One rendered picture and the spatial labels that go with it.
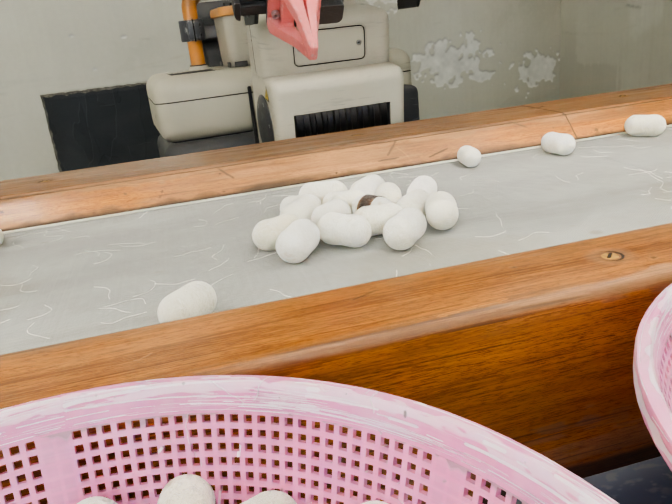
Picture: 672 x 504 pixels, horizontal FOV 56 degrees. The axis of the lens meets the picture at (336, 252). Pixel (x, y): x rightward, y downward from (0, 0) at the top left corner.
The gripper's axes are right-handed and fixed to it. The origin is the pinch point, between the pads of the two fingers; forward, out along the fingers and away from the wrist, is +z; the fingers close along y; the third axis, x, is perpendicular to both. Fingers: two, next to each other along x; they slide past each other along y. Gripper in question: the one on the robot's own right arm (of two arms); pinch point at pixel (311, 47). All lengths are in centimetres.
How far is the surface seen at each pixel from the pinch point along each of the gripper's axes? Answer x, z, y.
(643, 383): -19.9, 36.7, -0.5
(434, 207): -3.7, 19.7, 3.2
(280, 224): -2.2, 18.2, -6.5
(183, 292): -8.2, 25.0, -12.9
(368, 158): 9.8, 4.7, 5.1
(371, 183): 1.6, 13.3, 1.6
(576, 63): 141, -130, 156
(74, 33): 116, -146, -39
